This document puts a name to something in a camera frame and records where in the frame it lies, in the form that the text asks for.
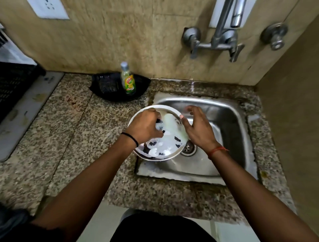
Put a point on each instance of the chrome wall faucet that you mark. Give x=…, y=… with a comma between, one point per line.
x=221, y=40

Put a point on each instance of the black plastic tray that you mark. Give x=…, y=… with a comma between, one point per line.
x=142, y=86

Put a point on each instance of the black plastic crate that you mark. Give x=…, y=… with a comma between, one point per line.
x=15, y=84

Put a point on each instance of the person's right hand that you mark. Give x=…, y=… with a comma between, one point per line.
x=201, y=132

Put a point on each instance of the round sink drain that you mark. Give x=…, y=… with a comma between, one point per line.
x=190, y=149

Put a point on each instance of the white appliance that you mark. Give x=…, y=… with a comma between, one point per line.
x=11, y=53

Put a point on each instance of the black wristband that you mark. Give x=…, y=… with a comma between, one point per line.
x=132, y=138

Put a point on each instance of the red wrist thread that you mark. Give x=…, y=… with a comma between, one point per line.
x=216, y=150

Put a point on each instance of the dark scrub pad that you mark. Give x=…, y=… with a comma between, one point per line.
x=109, y=85

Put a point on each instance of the white wall socket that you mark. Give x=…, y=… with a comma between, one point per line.
x=47, y=8

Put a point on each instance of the chrome wall valve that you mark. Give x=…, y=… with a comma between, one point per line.
x=275, y=36

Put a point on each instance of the person's right forearm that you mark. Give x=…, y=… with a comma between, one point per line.
x=254, y=197

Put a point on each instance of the green dish soap bottle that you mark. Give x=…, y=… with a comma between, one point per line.
x=128, y=81

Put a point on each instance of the person's left fingers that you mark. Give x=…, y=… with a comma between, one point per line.
x=157, y=117

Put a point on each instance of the person's dark shirt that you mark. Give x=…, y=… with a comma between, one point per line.
x=15, y=224

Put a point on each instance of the stainless steel sink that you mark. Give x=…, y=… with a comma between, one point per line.
x=224, y=139

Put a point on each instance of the person's right thumb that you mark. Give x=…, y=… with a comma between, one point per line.
x=185, y=124

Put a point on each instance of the soapy steel plate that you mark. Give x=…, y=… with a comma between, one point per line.
x=164, y=147

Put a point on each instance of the person's black shorts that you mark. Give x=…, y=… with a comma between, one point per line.
x=162, y=229

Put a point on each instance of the person's left hand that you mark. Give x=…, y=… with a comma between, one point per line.
x=143, y=127

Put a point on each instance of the person's left forearm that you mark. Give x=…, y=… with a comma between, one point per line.
x=87, y=189

